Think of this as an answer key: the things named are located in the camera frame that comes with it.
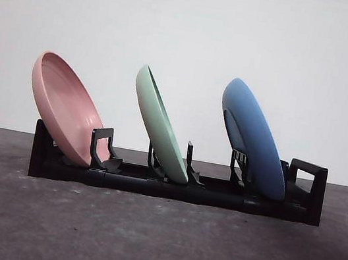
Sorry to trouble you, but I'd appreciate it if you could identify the green plate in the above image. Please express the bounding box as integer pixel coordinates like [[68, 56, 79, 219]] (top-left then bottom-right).
[[120, 63, 207, 186]]

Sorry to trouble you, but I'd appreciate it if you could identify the blue plate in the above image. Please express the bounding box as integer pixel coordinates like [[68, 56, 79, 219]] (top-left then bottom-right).
[[206, 75, 303, 202]]

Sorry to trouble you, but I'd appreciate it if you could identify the pink plate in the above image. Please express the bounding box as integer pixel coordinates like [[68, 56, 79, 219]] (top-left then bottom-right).
[[18, 49, 120, 170]]

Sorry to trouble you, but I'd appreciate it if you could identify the black dish rack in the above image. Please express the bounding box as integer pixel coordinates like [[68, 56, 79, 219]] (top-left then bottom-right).
[[27, 115, 330, 227]]

